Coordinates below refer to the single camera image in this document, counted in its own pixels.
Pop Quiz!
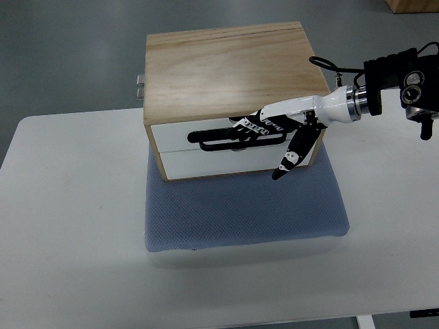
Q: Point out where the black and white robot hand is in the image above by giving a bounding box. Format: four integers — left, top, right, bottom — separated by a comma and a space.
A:
226, 86, 369, 180

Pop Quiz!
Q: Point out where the white drawer black handle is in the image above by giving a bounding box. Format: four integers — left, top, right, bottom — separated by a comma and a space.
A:
151, 114, 325, 153

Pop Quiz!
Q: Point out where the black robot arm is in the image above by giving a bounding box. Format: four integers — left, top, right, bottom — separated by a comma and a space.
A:
309, 41, 438, 141

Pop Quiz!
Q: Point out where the wooden drawer cabinet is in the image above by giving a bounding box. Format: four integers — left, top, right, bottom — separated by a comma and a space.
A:
143, 22, 329, 181

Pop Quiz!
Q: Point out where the white lower drawer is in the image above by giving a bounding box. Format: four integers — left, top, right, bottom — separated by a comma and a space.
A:
160, 134, 293, 181

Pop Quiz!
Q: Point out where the blue-grey mesh mat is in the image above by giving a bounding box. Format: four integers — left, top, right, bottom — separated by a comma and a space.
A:
145, 147, 350, 252

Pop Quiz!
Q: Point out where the cardboard box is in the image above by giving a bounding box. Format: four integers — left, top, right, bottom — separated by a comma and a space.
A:
385, 0, 439, 14

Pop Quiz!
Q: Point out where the grey metal clamp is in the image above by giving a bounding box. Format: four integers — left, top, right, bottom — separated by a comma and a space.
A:
137, 73, 145, 101

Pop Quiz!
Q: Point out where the white table leg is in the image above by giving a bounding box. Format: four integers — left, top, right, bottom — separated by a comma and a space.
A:
356, 315, 376, 329

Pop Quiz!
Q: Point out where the black table control panel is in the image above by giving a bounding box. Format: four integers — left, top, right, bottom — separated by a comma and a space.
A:
410, 308, 439, 319

